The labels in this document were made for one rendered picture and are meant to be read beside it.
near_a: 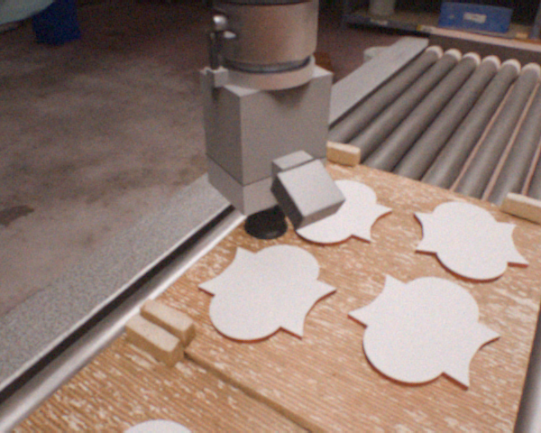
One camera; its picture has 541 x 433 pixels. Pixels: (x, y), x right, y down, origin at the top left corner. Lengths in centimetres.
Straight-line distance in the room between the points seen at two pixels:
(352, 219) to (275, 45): 32
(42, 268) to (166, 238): 152
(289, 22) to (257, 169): 11
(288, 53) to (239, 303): 26
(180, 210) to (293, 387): 33
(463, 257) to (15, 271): 185
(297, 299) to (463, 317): 17
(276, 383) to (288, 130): 22
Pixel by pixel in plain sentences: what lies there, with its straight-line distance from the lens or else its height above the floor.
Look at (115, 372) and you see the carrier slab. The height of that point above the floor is 94.
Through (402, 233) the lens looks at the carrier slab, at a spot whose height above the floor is 94.
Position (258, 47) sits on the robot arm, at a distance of 33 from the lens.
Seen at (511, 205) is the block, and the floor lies 95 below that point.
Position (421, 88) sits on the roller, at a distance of 111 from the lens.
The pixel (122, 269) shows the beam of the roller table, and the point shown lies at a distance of 59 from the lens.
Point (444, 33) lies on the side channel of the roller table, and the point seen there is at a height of 95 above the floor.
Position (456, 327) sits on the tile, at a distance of 50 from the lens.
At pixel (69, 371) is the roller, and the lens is 51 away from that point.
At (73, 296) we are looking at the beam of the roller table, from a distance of 58.
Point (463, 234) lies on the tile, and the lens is 62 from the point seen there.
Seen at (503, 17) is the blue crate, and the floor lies 28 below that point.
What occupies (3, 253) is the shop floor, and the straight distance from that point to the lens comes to 228.
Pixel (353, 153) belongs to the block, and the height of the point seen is 96.
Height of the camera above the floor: 130
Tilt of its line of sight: 36 degrees down
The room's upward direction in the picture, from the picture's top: straight up
